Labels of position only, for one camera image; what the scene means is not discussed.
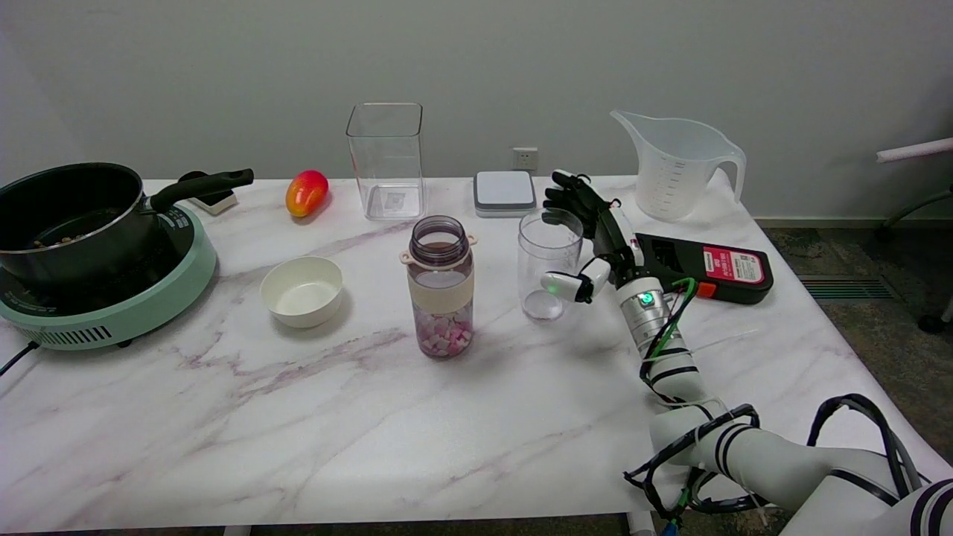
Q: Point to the white grey kitchen scale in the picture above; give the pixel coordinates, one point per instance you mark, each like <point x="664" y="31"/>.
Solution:
<point x="505" y="192"/>

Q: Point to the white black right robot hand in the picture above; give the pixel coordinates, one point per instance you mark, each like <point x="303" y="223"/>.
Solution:
<point x="614" y="238"/>

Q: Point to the white wall socket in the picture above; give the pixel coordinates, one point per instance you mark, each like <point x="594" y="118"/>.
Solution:
<point x="525" y="158"/>

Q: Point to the small clear measuring cup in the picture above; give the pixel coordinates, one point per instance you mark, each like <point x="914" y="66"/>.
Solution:
<point x="549" y="257"/>

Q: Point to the white bowl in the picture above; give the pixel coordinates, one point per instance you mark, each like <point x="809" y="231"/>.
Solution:
<point x="301" y="292"/>

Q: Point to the small white black gadget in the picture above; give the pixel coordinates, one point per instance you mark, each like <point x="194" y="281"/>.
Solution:
<point x="216" y="199"/>

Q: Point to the mint green induction cooker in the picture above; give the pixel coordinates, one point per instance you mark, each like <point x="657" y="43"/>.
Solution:
<point x="160" y="294"/>

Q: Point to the white table leg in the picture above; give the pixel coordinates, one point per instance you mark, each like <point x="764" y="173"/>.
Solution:
<point x="237" y="531"/>
<point x="640" y="525"/>

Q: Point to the black chair base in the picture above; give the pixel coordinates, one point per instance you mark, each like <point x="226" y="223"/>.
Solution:
<point x="931" y="201"/>

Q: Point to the clear square plastic container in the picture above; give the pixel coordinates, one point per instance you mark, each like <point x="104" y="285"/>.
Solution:
<point x="386" y="164"/>

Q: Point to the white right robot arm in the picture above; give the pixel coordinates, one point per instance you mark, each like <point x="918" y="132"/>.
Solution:
<point x="774" y="461"/>

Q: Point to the red yellow mango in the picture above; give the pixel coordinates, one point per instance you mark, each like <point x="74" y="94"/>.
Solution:
<point x="306" y="193"/>

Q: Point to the large translucent measuring jug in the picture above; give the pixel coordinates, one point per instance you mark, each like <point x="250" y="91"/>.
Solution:
<point x="674" y="171"/>

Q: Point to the black device with red label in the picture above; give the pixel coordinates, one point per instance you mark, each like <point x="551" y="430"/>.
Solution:
<point x="733" y="268"/>

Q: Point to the white padded chair armrest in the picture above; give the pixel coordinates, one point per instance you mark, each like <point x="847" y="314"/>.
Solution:
<point x="914" y="150"/>

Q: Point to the clear bottle with pink candies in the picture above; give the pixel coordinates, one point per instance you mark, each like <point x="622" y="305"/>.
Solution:
<point x="441" y="294"/>

